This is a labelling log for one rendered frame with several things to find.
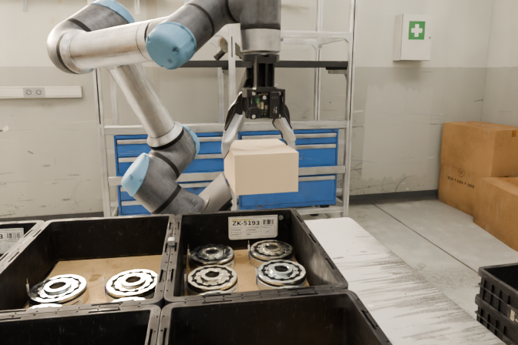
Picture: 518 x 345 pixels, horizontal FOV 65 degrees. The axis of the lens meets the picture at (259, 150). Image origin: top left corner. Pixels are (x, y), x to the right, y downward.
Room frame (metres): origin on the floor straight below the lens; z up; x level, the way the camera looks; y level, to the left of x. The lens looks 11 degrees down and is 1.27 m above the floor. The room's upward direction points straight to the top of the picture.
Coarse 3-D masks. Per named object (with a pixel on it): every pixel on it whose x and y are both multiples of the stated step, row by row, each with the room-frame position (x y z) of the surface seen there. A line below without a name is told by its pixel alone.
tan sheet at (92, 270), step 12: (60, 264) 0.88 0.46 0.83; (72, 264) 0.88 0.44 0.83; (84, 264) 0.88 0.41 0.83; (96, 264) 0.88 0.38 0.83; (108, 264) 0.88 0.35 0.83; (120, 264) 0.88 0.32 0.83; (132, 264) 0.88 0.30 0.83; (144, 264) 0.88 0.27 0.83; (156, 264) 0.88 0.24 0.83; (48, 276) 0.82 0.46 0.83; (84, 276) 0.82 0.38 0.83; (96, 276) 0.82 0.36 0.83; (108, 276) 0.82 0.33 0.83; (96, 288) 0.77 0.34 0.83; (96, 300) 0.72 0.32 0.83
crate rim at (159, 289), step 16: (48, 224) 0.87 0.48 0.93; (32, 240) 0.78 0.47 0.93; (16, 256) 0.71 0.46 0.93; (0, 272) 0.65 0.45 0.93; (160, 272) 0.65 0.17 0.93; (160, 288) 0.60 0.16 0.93; (80, 304) 0.55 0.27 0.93; (96, 304) 0.55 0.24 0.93; (112, 304) 0.55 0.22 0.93; (128, 304) 0.55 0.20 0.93; (144, 304) 0.55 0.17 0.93; (160, 304) 0.56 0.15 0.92
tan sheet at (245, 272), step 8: (240, 256) 0.92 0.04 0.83; (240, 264) 0.88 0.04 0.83; (248, 264) 0.88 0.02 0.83; (240, 272) 0.84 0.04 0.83; (248, 272) 0.84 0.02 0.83; (240, 280) 0.80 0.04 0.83; (248, 280) 0.80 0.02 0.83; (240, 288) 0.77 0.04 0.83; (248, 288) 0.77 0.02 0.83; (256, 288) 0.77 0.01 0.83
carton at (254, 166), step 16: (240, 144) 0.82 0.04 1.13; (256, 144) 0.82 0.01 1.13; (272, 144) 0.82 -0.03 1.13; (224, 160) 0.85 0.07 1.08; (240, 160) 0.71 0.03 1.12; (256, 160) 0.72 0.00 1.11; (272, 160) 0.72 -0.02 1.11; (288, 160) 0.73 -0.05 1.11; (240, 176) 0.71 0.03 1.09; (256, 176) 0.72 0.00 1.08; (272, 176) 0.72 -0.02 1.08; (288, 176) 0.73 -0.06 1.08; (240, 192) 0.71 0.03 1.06; (256, 192) 0.72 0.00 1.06; (272, 192) 0.72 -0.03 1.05
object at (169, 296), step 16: (288, 208) 0.99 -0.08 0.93; (176, 224) 0.87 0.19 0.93; (304, 224) 0.87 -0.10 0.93; (176, 240) 0.78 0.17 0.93; (176, 256) 0.71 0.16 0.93; (320, 256) 0.72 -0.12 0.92; (176, 272) 0.65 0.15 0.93; (336, 272) 0.65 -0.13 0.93; (288, 288) 0.60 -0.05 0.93; (304, 288) 0.60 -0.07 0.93; (320, 288) 0.60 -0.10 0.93; (336, 288) 0.60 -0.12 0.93
